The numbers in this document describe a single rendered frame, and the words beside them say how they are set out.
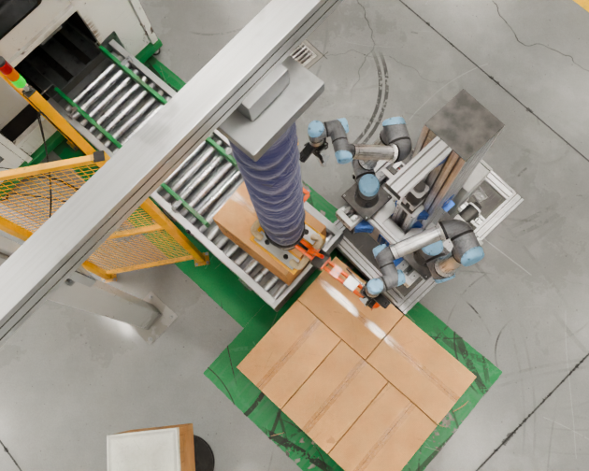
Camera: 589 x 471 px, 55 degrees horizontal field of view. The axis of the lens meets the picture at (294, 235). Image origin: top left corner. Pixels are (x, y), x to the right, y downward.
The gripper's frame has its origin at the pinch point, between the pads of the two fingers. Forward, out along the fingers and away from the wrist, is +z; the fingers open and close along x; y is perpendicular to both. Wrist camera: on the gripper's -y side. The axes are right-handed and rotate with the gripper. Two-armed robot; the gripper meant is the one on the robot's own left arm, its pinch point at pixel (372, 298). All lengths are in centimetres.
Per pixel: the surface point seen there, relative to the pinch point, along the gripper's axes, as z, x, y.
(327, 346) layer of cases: 70, 31, 5
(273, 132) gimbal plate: -163, 8, 47
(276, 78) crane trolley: -171, -2, 53
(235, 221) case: 30, 10, 96
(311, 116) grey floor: 125, -112, 135
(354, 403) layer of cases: 70, 49, -31
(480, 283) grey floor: 124, -82, -55
